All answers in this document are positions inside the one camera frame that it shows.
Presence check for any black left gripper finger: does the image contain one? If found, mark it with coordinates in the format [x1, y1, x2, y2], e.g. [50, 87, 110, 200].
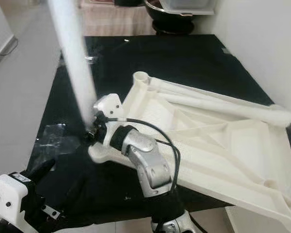
[27, 159, 57, 183]
[63, 175, 89, 205]

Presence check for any clear tape patch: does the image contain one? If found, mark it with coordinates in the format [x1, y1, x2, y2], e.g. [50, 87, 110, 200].
[39, 124, 83, 159]

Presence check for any black tablecloth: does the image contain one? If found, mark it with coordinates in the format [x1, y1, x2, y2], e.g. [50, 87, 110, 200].
[27, 34, 291, 230]

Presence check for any clear plastic bag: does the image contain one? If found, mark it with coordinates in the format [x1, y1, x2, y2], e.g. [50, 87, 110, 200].
[58, 55, 98, 67]

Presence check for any black round basin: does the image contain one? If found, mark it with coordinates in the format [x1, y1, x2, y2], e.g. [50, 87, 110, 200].
[144, 0, 196, 36]

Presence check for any black plastic bag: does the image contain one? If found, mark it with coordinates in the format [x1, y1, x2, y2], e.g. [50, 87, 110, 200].
[114, 0, 145, 7]

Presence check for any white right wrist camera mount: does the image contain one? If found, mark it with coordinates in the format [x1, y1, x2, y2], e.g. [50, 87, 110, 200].
[93, 94, 124, 147]

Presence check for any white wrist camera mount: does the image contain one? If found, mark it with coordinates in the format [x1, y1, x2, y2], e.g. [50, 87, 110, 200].
[0, 174, 31, 233]
[93, 94, 124, 147]

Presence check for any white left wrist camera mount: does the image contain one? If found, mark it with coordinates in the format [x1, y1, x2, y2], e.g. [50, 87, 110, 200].
[0, 174, 31, 233]

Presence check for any thin black wall cable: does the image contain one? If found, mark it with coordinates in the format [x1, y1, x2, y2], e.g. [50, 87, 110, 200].
[0, 48, 18, 57]

